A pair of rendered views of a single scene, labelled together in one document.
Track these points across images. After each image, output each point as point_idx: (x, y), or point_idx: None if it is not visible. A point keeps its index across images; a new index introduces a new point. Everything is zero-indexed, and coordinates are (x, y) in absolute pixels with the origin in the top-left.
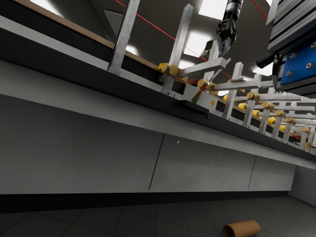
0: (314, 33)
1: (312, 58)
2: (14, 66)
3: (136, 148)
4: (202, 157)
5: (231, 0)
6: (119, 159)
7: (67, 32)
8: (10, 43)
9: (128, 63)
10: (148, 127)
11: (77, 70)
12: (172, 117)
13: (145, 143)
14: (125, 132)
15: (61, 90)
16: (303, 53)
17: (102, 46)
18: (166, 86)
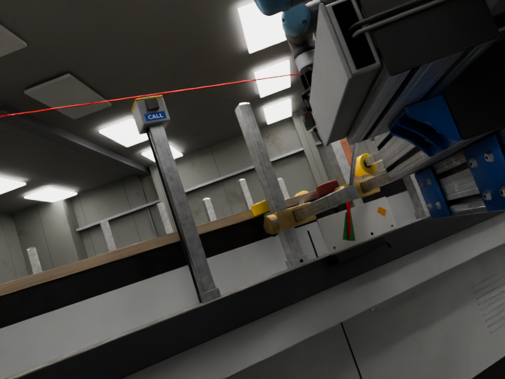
0: (419, 169)
1: (435, 196)
2: None
3: (309, 374)
4: (439, 300)
5: (296, 50)
6: None
7: (97, 274)
8: (89, 365)
9: (203, 244)
10: (307, 334)
11: (171, 336)
12: (332, 288)
13: (316, 353)
14: (273, 360)
15: (165, 375)
16: (426, 185)
17: (152, 253)
18: (291, 251)
